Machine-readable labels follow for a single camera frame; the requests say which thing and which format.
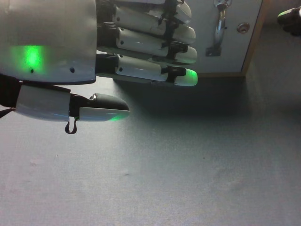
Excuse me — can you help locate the light wooden cabinet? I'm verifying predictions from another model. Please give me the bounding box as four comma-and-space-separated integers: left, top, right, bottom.
197, 0, 270, 78

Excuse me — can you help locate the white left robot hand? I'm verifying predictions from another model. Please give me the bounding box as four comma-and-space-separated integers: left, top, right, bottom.
0, 0, 198, 123

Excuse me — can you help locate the chrome door handle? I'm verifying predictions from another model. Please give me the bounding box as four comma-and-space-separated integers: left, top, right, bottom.
206, 0, 233, 57

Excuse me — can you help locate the grey table cloth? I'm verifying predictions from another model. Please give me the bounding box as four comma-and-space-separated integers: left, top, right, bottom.
0, 21, 301, 226

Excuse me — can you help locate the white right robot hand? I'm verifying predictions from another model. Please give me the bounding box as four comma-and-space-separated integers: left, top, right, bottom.
277, 7, 301, 37

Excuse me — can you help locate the round silver keyhole lock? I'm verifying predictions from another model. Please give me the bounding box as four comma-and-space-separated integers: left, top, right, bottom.
236, 22, 250, 33

